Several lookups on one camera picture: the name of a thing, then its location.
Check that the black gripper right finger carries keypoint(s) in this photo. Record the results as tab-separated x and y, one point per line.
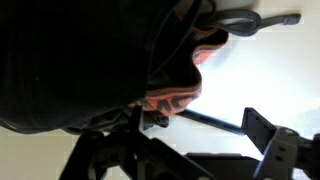
258	129

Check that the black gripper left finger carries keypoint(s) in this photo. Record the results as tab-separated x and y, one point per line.
136	119

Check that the dark shirt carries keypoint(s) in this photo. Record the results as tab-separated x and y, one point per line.
82	65

